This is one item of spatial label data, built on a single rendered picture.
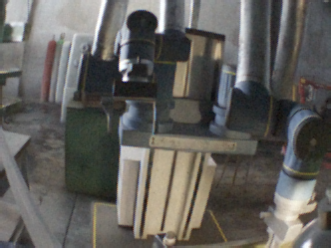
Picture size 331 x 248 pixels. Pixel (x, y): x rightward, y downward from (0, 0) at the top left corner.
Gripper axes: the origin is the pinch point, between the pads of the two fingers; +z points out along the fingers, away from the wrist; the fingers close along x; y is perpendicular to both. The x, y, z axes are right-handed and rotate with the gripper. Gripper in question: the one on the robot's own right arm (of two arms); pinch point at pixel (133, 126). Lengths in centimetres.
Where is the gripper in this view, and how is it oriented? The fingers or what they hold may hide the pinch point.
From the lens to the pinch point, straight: 110.4
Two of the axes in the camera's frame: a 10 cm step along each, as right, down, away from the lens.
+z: -0.3, 9.8, -1.9
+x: -9.9, -0.6, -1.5
